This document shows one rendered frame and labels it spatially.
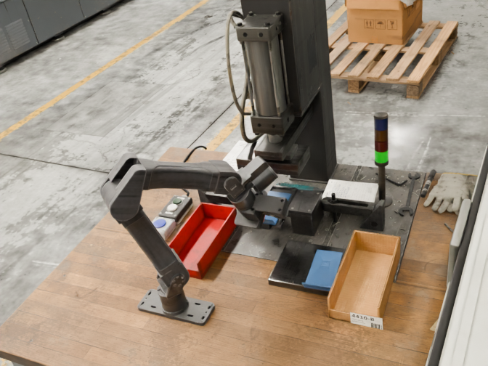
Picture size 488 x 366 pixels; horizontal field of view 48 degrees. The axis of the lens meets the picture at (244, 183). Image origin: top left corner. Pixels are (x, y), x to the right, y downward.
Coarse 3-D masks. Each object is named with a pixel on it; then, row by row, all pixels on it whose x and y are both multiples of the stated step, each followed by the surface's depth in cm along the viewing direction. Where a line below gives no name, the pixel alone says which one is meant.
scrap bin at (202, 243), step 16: (208, 208) 168; (224, 208) 166; (192, 224) 165; (208, 224) 168; (224, 224) 158; (176, 240) 157; (192, 240) 163; (208, 240) 162; (224, 240) 159; (192, 256) 157; (208, 256) 151; (192, 272) 149
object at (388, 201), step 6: (378, 114) 148; (384, 114) 148; (378, 168) 158; (384, 168) 158; (378, 174) 159; (384, 174) 159; (378, 180) 161; (384, 180) 160; (378, 186) 162; (384, 186) 161; (378, 192) 163; (384, 192) 162; (378, 198) 165; (384, 198) 164; (390, 198) 165; (390, 204) 163
